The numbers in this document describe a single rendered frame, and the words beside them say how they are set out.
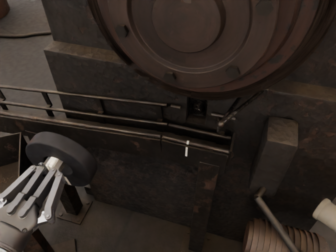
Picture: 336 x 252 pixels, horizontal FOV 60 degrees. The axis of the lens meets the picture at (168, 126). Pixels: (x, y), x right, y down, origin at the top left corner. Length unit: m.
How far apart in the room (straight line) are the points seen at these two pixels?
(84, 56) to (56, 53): 0.09
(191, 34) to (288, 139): 0.39
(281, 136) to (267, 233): 0.29
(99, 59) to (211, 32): 0.45
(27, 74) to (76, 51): 1.63
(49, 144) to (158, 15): 0.32
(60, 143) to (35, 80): 1.85
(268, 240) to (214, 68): 0.55
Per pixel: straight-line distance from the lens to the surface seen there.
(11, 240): 0.58
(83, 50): 0.93
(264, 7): 0.47
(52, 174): 0.63
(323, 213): 0.82
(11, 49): 2.93
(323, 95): 0.82
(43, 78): 2.44
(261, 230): 0.92
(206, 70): 0.55
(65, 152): 0.61
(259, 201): 0.88
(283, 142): 0.76
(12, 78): 2.55
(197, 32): 0.50
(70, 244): 1.50
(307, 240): 0.95
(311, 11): 0.56
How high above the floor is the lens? 1.33
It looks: 46 degrees down
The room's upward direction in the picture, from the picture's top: straight up
